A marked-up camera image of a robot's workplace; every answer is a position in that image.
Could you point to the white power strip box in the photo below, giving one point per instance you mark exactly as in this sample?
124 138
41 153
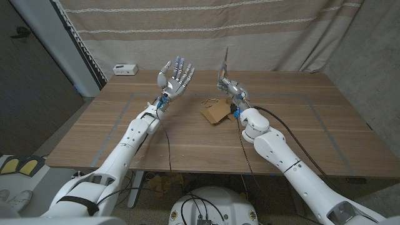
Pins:
125 69

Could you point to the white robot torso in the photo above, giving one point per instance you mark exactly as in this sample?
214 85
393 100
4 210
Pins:
228 203

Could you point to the dark flat table foot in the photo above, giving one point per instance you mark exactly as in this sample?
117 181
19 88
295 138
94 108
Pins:
356 180

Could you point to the white sneaker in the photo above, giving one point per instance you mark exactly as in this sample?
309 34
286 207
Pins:
3 194
20 200

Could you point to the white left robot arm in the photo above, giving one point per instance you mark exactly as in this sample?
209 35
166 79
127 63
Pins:
125 147

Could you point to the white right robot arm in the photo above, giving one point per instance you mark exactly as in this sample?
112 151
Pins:
281 156

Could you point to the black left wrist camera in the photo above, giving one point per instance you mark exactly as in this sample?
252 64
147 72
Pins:
161 103

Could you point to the beige striped curtain backdrop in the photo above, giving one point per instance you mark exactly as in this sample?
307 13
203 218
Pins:
265 37

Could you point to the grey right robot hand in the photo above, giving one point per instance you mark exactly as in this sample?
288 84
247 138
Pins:
237 92

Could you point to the black triangle-patterned trim strip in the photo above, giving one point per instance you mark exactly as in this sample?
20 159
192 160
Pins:
86 54

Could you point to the grey tape outline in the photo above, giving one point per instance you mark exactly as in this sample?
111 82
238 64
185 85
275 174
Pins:
118 120

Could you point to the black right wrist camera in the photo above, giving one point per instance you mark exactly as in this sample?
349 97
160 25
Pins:
233 109

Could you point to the brown cardboard scraps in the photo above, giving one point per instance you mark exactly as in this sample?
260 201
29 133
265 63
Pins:
165 182

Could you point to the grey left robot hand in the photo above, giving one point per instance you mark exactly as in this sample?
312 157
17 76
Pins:
173 87

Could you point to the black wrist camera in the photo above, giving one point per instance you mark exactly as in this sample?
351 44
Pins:
161 103
233 109

